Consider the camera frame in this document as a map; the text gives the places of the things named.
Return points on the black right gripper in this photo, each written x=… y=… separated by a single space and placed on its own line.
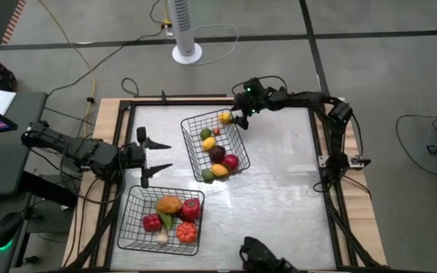
x=252 y=98

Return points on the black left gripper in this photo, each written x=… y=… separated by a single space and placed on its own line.
x=137 y=157

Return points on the small red fruit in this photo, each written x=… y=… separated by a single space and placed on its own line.
x=216 y=131

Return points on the yellow lemon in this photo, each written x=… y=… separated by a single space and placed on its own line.
x=208 y=143

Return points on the dark red plum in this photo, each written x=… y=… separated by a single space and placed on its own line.
x=217 y=154

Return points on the red apple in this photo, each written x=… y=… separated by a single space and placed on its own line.
x=231 y=162

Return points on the orange bell pepper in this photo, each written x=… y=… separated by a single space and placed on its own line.
x=169 y=204

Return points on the red bell pepper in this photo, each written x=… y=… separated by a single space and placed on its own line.
x=152 y=222
x=191 y=208

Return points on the green chili pepper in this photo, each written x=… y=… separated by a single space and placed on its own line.
x=166 y=220

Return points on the white garlic bulb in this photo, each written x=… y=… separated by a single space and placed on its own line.
x=162 y=237

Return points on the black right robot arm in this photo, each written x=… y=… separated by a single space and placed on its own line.
x=309 y=99

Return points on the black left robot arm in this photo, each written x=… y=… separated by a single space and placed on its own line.
x=74 y=151

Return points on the small yellow fruit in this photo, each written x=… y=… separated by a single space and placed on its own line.
x=225 y=117

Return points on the black clamp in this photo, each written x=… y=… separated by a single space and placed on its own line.
x=162 y=96

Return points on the white tower fan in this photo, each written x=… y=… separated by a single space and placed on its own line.
x=182 y=22

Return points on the grey desk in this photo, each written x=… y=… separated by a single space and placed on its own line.
x=25 y=110

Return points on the black computer mouse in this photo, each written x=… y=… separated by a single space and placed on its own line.
x=7 y=229

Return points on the black table frame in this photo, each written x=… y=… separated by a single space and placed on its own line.
x=203 y=102

